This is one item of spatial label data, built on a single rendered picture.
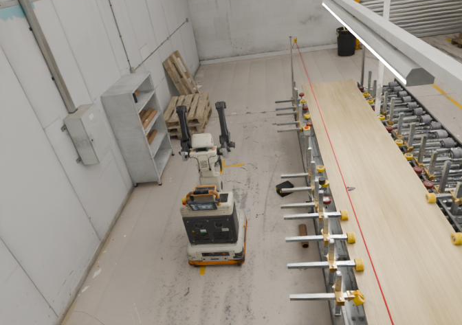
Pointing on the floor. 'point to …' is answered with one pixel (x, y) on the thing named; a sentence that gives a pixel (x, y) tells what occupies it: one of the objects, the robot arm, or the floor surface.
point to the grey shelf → (124, 87)
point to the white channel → (398, 38)
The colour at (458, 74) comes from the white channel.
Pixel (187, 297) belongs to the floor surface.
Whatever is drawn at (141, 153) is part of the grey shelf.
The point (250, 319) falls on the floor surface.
